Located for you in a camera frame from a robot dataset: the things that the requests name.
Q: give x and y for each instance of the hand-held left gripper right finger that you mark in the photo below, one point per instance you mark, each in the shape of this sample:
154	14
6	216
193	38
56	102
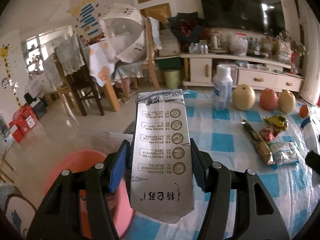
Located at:
200	167

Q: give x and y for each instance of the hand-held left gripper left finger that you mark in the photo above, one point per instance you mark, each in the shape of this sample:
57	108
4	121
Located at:
117	170

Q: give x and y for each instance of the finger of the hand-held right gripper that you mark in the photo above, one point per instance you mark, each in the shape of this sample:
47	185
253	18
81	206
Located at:
313	160

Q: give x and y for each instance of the crushed white plastic bottle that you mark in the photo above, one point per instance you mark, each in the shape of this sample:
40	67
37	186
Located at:
311	135

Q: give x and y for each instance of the white packet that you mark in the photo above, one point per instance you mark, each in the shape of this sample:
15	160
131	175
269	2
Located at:
285	153

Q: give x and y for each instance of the silver milk carton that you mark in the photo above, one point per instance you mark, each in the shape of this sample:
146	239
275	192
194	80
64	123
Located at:
162	155

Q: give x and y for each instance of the pink plastic bin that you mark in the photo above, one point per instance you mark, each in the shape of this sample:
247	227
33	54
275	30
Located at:
75	160

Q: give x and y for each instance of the green yellow wrapper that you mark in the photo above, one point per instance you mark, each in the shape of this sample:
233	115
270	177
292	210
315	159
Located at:
276	122

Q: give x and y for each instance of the small red wrapper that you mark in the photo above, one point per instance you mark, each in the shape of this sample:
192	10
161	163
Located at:
267	134

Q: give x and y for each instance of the long brown snack wrapper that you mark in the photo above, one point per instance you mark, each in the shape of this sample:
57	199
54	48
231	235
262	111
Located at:
257	142

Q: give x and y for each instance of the white cushion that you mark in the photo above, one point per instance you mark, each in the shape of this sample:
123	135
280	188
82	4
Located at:
107	140

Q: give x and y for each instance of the blue grey cushion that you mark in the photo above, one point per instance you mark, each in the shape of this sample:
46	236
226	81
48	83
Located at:
130	131

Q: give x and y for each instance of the blue checked tablecloth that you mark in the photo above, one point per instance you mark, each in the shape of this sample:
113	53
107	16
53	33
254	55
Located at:
225	135

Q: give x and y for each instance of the small orange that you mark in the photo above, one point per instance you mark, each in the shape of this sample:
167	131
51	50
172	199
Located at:
304	111

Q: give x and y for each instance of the yellow pear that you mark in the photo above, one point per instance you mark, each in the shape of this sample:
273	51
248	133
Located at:
287	101
243	97

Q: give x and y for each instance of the wooden dining table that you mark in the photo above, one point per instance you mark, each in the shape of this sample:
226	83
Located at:
112	97

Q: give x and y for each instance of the red apple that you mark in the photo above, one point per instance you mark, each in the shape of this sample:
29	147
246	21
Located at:
268	100

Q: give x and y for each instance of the lace covered air conditioner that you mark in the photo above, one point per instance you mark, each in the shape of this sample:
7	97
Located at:
308	80

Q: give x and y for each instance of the upright white plastic bottle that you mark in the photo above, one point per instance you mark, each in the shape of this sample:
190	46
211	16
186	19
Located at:
222	87

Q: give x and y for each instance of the green waste bin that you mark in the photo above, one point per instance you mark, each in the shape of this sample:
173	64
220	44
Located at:
172	78

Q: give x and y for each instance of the red gift boxes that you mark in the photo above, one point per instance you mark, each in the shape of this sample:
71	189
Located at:
23	125

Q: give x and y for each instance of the white television cabinet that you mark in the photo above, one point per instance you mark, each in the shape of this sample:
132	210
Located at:
250	75

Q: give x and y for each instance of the light wooden chair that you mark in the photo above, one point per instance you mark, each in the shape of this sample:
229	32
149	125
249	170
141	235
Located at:
150	62

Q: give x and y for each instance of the floral white table cover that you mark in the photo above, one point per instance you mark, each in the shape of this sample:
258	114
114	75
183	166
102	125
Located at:
100	57

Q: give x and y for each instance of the patterned gift bag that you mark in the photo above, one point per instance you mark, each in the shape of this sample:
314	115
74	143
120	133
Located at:
284	48

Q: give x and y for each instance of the dark chair with grey cover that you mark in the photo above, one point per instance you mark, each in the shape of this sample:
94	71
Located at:
72	62

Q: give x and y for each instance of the pack of water bottles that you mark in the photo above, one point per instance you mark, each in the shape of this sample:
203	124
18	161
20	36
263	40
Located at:
198	48

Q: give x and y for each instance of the white rice sack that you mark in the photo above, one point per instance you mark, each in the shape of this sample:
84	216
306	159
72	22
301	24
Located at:
170	43

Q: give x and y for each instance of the glass kettle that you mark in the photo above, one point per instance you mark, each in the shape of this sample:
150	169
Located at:
217	41

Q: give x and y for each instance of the clear plastic bag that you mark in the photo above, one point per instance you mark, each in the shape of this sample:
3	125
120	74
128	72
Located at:
237	45

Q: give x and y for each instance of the white mesh food cover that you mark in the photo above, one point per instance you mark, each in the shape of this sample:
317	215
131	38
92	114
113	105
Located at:
125	30

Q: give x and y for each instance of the dark wrapped flower bouquet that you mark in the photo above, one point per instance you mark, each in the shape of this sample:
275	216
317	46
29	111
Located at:
186	27

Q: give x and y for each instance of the black television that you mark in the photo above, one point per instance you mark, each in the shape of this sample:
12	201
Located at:
240	5

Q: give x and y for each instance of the giraffe height wall sticker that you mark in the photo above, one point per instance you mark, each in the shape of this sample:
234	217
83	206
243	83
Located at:
10	80

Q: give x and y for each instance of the colourful wall stickers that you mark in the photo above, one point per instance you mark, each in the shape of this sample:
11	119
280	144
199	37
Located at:
90	15

